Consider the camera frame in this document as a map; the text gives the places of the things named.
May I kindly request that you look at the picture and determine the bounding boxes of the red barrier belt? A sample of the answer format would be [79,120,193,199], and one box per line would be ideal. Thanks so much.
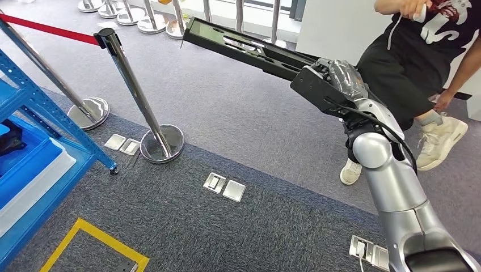
[0,13,102,46]

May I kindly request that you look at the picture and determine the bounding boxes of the black plastic plate frame part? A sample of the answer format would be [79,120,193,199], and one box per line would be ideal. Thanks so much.
[179,16,334,82]

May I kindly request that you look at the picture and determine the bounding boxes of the yellow floor tape square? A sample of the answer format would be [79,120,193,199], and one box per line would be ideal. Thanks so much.
[39,217,151,272]

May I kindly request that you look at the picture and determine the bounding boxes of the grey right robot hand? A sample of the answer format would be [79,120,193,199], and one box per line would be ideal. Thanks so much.
[317,58,370,102]

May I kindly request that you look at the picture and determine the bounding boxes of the person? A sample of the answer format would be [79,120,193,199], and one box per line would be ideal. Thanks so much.
[339,0,481,188]

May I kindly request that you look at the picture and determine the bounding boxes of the metal floor socket box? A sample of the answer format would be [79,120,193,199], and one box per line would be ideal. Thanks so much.
[348,234,375,264]
[222,180,247,204]
[369,244,393,272]
[202,171,227,195]
[119,138,142,157]
[104,133,128,151]

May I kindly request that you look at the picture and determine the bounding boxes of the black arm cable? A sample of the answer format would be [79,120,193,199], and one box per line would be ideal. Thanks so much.
[323,95,419,176]

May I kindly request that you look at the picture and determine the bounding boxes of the black car trim part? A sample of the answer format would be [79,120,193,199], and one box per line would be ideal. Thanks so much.
[0,119,28,158]

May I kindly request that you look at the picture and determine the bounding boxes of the person's right hand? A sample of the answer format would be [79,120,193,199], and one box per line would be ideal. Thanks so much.
[397,0,429,19]

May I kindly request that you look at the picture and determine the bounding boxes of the chrome stanchion with black head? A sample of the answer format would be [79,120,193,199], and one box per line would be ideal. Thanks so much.
[93,27,185,165]

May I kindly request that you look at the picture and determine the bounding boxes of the blue metal shelf rack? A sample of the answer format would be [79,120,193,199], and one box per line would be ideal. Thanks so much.
[0,18,119,272]

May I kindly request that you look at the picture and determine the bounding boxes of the person's left hand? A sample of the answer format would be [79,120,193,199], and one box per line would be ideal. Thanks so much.
[433,88,457,113]

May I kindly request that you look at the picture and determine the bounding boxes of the white handheld device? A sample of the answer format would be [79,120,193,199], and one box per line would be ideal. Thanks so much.
[412,3,429,23]

